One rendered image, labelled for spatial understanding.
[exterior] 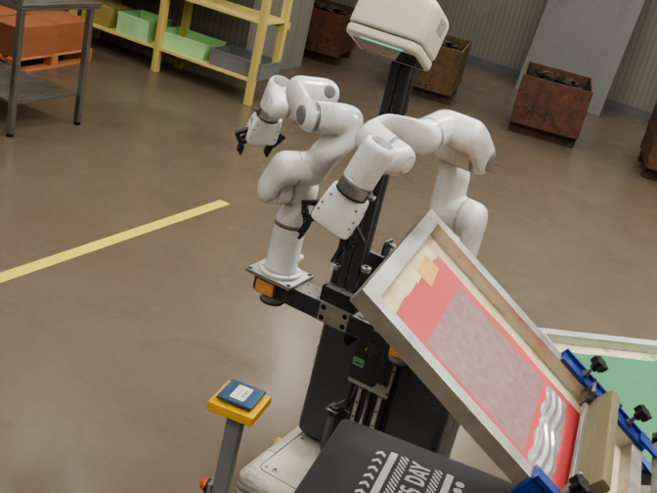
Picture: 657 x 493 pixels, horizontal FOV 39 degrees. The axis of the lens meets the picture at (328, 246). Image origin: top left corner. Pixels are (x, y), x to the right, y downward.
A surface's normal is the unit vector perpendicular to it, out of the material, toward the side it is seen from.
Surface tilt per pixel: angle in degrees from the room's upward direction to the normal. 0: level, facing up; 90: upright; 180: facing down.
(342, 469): 0
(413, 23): 64
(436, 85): 90
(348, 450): 0
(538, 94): 90
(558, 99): 90
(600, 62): 75
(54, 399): 0
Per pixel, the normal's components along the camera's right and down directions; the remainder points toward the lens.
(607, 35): -0.42, 0.00
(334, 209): -0.35, 0.29
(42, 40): 0.88, 0.35
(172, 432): 0.22, -0.90
